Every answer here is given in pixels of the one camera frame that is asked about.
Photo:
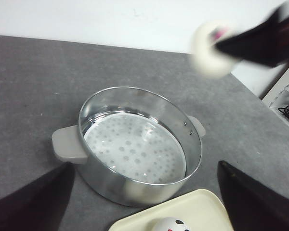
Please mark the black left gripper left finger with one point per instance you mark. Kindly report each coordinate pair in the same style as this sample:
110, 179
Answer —
40, 205

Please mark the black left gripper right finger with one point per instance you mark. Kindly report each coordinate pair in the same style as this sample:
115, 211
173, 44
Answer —
251, 206

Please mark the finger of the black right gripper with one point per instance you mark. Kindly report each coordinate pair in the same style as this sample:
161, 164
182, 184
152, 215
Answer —
266, 44

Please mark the panda bun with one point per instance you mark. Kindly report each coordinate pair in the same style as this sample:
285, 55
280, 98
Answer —
206, 59
171, 224

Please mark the cream rectangular plastic tray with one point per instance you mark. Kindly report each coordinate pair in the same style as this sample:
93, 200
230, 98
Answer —
200, 209

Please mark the stainless steel steamer pot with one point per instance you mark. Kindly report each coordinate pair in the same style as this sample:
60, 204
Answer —
69, 144

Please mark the white perforated steamer liner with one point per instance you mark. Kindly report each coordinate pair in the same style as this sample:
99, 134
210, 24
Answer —
137, 148

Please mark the white box with cables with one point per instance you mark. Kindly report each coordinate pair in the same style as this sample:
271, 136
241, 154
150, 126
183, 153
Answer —
278, 96

